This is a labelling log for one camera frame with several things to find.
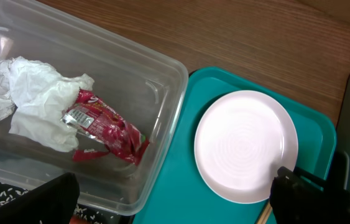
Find black plastic tray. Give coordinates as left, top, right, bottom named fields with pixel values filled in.
left=0, top=182, right=135, bottom=224

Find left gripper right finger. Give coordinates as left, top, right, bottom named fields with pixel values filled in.
left=269, top=166, right=350, bottom=224

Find clear plastic bin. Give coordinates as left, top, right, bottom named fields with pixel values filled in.
left=0, top=1, right=188, bottom=215

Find red snack wrapper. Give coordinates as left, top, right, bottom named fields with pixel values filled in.
left=61, top=89, right=149, bottom=166

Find large white plate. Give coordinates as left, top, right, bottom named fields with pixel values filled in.
left=194, top=90, right=298, bottom=204

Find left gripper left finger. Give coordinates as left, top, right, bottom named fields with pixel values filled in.
left=0, top=173, right=80, bottom=224

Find teal serving tray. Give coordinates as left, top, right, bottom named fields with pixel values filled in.
left=134, top=67, right=336, bottom=223

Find peanuts and rice scraps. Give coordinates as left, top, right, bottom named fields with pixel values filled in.
left=0, top=178, right=121, bottom=223

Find white napkin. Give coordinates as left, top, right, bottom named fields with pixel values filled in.
left=0, top=57, right=94, bottom=152

